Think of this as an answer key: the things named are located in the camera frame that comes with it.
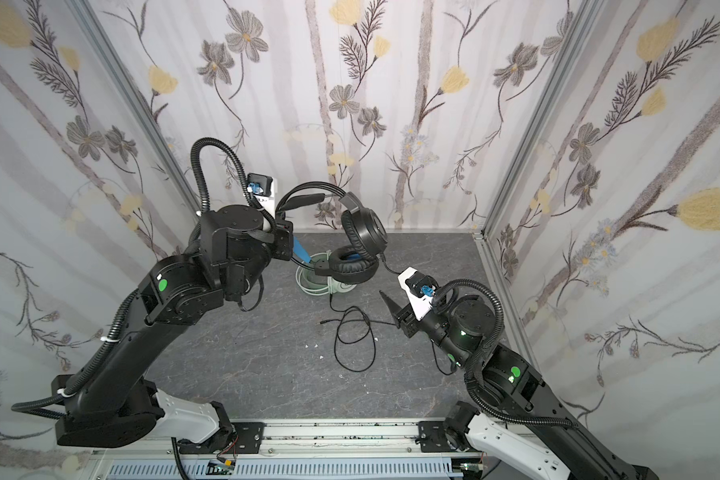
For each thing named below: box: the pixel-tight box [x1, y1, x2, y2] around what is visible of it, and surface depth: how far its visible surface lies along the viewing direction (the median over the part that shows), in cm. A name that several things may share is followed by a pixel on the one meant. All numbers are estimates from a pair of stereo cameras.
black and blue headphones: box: [275, 181, 389, 284], surface depth 54 cm
